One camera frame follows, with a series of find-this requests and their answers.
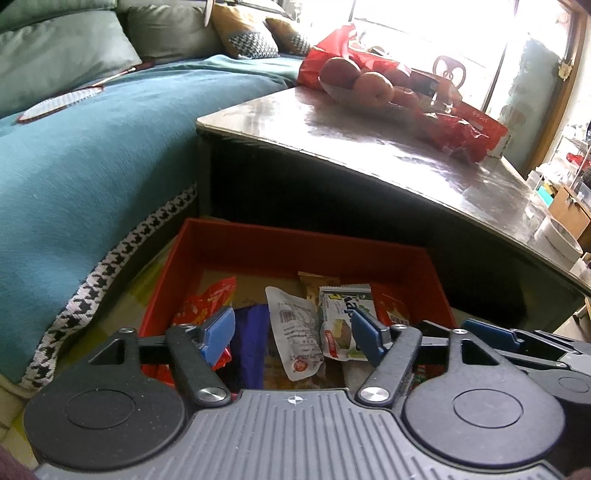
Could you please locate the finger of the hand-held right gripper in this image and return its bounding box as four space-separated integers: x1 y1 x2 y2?
462 318 580 367

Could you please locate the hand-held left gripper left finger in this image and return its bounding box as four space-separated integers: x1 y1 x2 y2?
85 306 236 408

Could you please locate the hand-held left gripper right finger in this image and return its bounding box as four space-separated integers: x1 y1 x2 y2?
351 308 504 407

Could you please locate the dark blue snack packet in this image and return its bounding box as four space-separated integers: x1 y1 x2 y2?
228 304 271 391

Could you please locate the red gummy candy packet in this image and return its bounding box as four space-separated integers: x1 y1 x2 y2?
173 276 237 370

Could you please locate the white green wafer packet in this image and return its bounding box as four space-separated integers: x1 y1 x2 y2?
318 284 372 361

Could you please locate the red snack packet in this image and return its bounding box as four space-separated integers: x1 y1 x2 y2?
369 282 411 326

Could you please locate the gold snack packet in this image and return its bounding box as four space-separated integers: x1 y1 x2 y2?
298 271 341 301

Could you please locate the white crinkled snack packet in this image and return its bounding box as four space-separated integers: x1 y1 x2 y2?
265 286 324 381

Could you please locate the red cardboard box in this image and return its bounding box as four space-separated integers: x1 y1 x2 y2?
139 218 458 393

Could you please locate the white round bowl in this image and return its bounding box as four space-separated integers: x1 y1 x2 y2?
536 217 585 266

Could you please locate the dark coffee table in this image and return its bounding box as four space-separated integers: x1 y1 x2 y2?
196 87 591 337

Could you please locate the teal blanket houndstooth trim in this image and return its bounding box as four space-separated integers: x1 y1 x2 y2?
0 54 301 393

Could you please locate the red crinkled snack bag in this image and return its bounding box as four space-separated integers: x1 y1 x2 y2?
425 113 485 163

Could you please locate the red white carton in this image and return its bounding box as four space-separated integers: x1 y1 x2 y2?
455 102 512 160

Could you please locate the red apple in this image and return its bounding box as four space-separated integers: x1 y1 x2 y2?
383 67 411 89
320 56 362 86
353 71 395 108
392 88 423 110

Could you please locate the grey wrapped tall appliance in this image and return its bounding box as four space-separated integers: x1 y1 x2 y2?
501 39 568 171

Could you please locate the red carton dark label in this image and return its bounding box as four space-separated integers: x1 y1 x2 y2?
409 69 462 109

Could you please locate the wooden chair back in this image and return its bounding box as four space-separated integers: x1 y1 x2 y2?
433 55 468 88

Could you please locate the red rimmed flat racket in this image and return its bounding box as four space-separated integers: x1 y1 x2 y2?
17 85 105 124

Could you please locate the red plastic bag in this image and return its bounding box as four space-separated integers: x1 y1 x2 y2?
298 25 411 88

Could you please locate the mustard houndstooth throw pillow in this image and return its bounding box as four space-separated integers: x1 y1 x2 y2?
265 16 312 56
212 2 280 58

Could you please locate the dark grey back cushion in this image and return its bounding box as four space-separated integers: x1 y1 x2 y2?
127 0 227 65

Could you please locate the grey sofa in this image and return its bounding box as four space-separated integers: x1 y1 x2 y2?
0 0 315 402

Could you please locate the glass balcony door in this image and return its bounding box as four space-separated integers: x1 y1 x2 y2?
286 0 591 125

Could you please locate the grey green back cushion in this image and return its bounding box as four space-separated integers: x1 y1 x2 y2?
0 9 141 116

